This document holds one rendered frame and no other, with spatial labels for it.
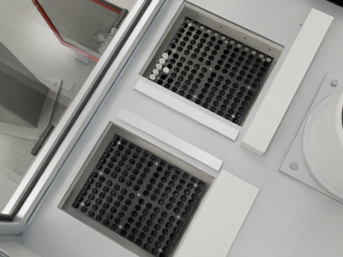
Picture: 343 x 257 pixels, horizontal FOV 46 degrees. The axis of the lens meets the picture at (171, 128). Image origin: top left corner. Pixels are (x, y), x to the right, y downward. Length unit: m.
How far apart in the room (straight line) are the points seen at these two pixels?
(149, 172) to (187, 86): 0.20
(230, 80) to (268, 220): 0.31
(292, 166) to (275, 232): 0.13
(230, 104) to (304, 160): 0.20
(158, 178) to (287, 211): 0.26
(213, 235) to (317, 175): 0.22
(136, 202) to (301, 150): 0.34
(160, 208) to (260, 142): 0.24
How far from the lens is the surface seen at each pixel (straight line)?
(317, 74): 0.89
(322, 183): 0.81
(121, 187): 0.86
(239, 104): 0.89
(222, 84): 0.90
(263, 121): 0.80
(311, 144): 0.80
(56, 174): 0.83
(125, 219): 0.85
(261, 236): 0.80
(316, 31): 0.89
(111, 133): 0.95
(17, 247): 0.82
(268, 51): 0.98
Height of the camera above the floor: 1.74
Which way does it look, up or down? 75 degrees down
